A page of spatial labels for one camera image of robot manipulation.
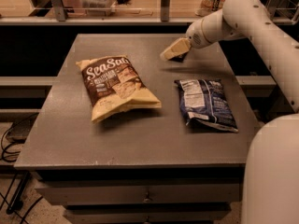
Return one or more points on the clear plastic container on shelf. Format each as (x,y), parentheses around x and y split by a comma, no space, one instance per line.
(98,7)

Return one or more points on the drawer knob metal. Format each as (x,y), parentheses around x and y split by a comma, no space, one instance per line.
(147,198)

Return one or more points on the blue chips bag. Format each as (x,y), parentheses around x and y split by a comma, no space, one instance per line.
(204,101)

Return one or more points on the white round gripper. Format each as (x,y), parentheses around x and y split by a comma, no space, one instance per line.
(195,35)

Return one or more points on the metal shelf rack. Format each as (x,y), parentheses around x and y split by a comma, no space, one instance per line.
(71,12)

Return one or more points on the black power adapter on floor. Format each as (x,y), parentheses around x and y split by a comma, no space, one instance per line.
(19,130)

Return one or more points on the black rxbar chocolate bar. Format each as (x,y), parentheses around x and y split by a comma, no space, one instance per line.
(179,59)

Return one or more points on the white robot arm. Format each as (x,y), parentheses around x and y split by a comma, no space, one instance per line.
(271,179)

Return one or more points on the gray table with drawers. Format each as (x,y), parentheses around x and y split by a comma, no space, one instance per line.
(100,172)

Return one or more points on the brown Sea Salt chips bag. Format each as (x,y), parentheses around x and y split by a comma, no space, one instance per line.
(114,86)

